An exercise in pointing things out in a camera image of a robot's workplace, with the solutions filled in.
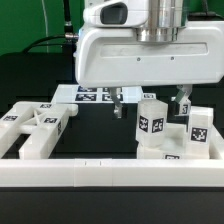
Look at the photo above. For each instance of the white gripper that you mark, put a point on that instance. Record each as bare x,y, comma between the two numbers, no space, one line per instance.
112,57

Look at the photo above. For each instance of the white chair seat part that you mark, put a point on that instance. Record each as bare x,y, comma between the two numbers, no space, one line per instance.
173,147

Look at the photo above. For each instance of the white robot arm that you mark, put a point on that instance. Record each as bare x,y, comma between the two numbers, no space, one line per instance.
166,18

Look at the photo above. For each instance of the white tagged cube left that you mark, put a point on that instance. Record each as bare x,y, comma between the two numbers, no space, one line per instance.
149,96

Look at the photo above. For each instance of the white tagged cube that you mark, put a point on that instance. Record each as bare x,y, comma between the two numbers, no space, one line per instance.
185,108
149,96

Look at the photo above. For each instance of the white tagged cube right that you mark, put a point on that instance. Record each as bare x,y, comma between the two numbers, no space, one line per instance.
185,108

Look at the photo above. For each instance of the white fiducial marker plate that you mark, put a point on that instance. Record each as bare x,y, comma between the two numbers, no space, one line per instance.
75,94

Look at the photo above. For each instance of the white U-shaped fence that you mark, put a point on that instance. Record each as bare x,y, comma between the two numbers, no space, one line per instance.
110,172

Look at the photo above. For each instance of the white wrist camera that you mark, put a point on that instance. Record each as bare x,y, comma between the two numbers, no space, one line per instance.
117,13

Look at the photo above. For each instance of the white chair back frame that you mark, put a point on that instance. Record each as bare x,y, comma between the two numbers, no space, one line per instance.
44,124

